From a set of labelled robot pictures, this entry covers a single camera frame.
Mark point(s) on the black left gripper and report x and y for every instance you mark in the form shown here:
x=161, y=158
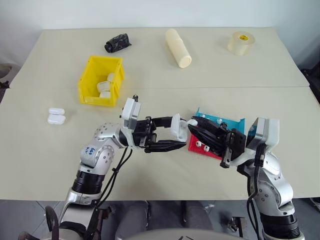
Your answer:
x=141, y=132

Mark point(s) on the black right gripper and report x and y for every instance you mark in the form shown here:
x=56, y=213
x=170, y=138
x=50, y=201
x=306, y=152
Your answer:
x=236, y=142

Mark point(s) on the white earbud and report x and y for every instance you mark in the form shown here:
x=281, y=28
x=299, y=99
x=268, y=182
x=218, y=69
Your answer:
x=192, y=122
x=199, y=143
x=219, y=120
x=206, y=148
x=202, y=116

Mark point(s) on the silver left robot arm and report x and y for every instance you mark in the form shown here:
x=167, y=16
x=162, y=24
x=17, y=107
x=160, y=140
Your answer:
x=105, y=135

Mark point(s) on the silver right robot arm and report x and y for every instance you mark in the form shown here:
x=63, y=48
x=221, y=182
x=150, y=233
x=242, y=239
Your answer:
x=272, y=185

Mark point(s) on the yellow plastic bin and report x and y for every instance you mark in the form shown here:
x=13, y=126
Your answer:
x=88, y=80

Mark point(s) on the blue plastic tray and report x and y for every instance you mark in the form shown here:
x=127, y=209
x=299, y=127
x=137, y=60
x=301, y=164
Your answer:
x=192, y=147

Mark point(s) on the grey padded leg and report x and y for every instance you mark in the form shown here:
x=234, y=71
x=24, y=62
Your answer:
x=132, y=217
x=197, y=215

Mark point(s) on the cream cylindrical roll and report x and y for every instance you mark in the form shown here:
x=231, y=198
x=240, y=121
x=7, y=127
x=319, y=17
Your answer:
x=177, y=48

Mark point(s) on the translucent tape roll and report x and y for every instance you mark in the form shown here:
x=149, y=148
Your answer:
x=240, y=46

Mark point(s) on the white rounded robot torso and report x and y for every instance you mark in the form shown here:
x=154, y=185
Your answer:
x=180, y=232

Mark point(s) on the black crumpled plastic bag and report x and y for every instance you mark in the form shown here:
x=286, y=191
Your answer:
x=117, y=42

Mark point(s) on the black curved hook shape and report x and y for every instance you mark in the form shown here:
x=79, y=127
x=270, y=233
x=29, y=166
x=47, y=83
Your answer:
x=53, y=220

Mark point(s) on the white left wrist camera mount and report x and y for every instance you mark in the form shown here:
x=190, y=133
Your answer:
x=130, y=110

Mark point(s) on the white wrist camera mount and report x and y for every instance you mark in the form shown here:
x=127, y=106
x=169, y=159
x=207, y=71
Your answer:
x=130, y=110
x=271, y=132

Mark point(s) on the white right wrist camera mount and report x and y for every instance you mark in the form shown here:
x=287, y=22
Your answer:
x=271, y=132

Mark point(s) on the rusty metal bracket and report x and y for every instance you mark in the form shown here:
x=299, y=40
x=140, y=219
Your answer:
x=238, y=226
x=105, y=215

